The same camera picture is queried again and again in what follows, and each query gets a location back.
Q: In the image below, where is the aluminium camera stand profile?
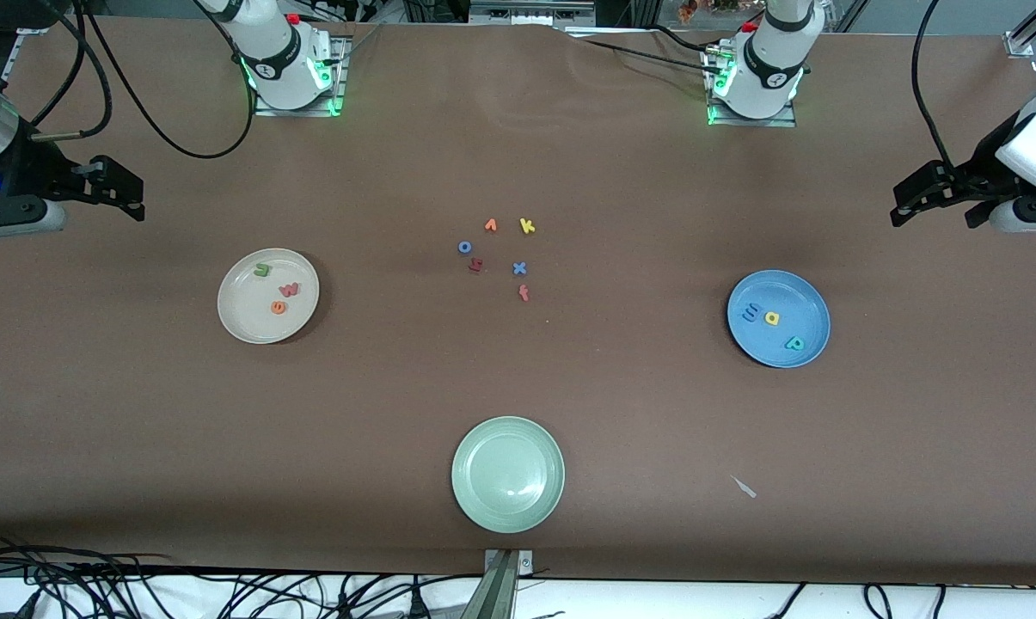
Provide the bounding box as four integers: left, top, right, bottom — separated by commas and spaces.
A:
460, 549, 535, 619

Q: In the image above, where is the aluminium frame corner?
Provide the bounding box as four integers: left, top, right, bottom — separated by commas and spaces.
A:
1003, 0, 1036, 58

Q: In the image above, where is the black table cable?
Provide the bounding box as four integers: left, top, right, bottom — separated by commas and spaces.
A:
561, 26, 716, 74

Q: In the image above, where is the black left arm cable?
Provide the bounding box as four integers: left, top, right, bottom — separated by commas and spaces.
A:
911, 0, 957, 169

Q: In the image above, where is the black cable bundle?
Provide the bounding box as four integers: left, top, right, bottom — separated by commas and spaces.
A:
0, 529, 484, 619

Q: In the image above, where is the blue plate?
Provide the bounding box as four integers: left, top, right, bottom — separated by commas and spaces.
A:
726, 270, 831, 369

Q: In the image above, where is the grey metal box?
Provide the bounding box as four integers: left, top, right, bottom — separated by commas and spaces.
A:
469, 0, 598, 27

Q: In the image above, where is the beige brown plate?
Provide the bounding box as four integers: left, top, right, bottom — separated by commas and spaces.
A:
218, 248, 321, 345

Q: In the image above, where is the pale green plate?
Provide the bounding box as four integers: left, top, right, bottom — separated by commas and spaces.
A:
451, 416, 566, 534

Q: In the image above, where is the aluminium table rail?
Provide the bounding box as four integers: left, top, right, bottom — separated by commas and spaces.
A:
0, 24, 52, 91

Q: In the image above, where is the brown table cover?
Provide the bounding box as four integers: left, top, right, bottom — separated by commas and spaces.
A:
0, 15, 1036, 587

